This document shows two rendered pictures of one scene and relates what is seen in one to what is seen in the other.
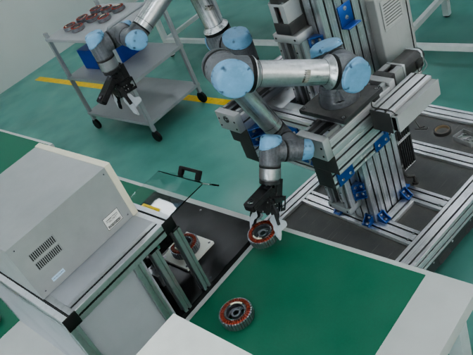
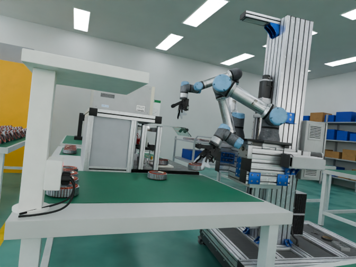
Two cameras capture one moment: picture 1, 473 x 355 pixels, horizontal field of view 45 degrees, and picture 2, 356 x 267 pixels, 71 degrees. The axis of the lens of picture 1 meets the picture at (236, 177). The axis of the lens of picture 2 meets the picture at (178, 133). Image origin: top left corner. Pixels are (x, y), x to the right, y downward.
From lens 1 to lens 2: 1.12 m
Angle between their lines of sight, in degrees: 36
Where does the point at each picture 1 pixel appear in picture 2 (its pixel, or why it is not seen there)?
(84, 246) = (122, 106)
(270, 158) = (219, 132)
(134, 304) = (120, 136)
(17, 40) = (167, 151)
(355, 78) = (277, 115)
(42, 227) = not seen: hidden behind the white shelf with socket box
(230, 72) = (221, 77)
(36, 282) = (96, 99)
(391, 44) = (309, 148)
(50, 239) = not seen: hidden behind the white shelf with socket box
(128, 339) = (106, 149)
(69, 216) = not seen: hidden behind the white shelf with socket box
